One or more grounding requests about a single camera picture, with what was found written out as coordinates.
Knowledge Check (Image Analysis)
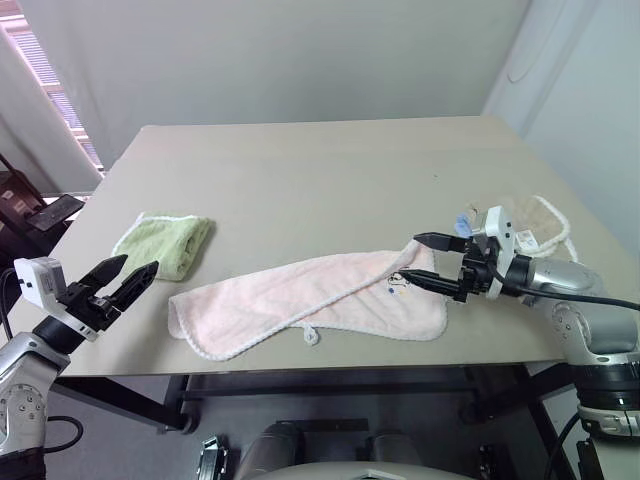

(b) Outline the white curtain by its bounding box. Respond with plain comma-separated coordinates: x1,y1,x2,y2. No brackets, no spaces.
0,33,103,197

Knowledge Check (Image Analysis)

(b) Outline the grey rounded housing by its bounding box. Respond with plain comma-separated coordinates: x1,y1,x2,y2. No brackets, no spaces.
232,418,444,480

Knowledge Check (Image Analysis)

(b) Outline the black floor cable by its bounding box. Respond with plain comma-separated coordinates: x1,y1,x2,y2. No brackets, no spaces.
43,416,85,452

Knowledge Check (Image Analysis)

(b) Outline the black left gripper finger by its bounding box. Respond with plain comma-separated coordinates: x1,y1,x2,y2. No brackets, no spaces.
79,253,129,298
107,259,160,314

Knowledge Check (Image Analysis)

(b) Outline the pink terry towel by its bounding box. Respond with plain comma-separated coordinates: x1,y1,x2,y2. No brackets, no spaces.
168,238,450,362

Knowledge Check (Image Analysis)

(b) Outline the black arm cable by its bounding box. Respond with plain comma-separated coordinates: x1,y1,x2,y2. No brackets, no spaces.
0,268,17,342
517,284,640,309

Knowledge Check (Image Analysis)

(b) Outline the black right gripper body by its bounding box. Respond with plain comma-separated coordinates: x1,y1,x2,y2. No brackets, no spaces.
452,234,501,304

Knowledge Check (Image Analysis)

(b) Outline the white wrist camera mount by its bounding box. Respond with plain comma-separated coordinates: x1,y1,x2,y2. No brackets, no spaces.
13,256,99,344
479,205,519,301

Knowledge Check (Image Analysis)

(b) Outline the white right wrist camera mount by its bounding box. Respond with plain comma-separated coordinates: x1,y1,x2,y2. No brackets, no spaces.
479,205,519,301

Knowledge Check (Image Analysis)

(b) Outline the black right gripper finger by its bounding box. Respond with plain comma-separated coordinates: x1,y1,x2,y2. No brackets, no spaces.
413,230,469,253
399,269,462,302

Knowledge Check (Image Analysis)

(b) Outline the black metal table frame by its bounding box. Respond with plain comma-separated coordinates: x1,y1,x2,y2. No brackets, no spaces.
52,363,599,480

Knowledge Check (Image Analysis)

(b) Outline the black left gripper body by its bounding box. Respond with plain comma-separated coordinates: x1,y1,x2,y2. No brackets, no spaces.
59,279,124,332

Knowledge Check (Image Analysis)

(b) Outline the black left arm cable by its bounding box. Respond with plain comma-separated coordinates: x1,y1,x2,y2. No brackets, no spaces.
0,268,17,342

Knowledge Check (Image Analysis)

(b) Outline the dark device at left edge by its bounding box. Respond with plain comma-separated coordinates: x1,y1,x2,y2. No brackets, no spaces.
0,153,51,262

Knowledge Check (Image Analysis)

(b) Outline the green folded towel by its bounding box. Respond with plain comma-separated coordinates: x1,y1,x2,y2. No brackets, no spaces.
110,211,217,282

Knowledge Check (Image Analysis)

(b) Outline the bright window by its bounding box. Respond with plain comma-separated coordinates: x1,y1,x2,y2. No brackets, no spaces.
0,12,107,174

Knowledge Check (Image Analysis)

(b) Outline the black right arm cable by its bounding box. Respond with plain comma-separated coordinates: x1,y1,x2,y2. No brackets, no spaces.
517,284,640,309

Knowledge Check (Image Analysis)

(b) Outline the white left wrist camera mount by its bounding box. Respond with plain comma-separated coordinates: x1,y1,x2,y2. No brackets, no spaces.
13,256,99,344

